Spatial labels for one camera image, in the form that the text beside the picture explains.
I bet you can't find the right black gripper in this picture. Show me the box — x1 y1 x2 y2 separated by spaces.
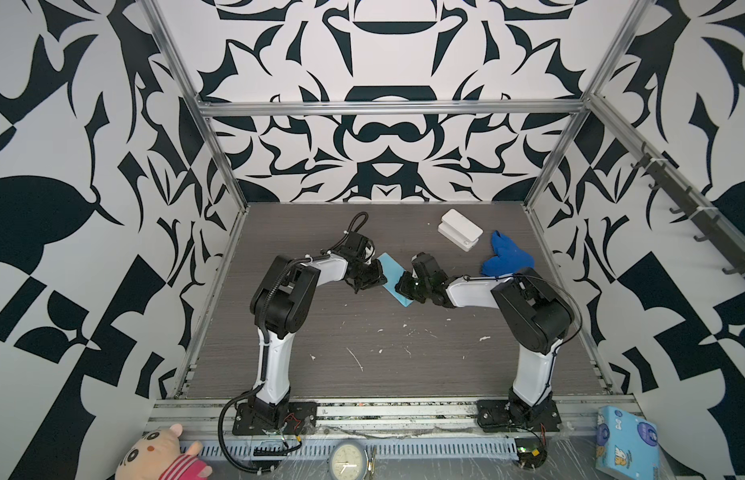
393 271 434 303

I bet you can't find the light blue paper sheet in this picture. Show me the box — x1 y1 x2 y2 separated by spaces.
378 253 413 307

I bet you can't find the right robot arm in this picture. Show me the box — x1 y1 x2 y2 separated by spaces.
396 252 576 417

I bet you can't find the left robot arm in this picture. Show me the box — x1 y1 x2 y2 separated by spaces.
248 232 387 417

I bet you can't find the white rectangular box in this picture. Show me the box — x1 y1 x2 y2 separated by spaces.
438 209 484 252

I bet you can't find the blue cloth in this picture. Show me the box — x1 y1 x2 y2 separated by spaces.
481 230 535 277

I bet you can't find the round analog clock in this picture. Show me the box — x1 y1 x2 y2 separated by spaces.
328 440 370 480

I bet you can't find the small black electronics module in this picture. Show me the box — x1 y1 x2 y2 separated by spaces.
515 438 548 471

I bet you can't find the blue tissue pack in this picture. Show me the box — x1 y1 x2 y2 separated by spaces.
596 406 661 480

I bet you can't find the pink plush toy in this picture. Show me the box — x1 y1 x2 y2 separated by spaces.
114 423 212 480

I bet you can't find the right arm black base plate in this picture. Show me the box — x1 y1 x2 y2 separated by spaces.
476 397 562 433

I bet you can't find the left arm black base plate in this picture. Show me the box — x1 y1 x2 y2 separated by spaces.
232 399 318 436

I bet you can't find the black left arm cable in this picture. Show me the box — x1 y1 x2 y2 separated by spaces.
217 383 290 475

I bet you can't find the white slotted cable duct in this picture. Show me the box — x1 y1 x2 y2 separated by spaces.
178 436 518 462

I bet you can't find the black wall hook rack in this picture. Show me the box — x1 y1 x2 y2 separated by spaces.
632 152 745 280

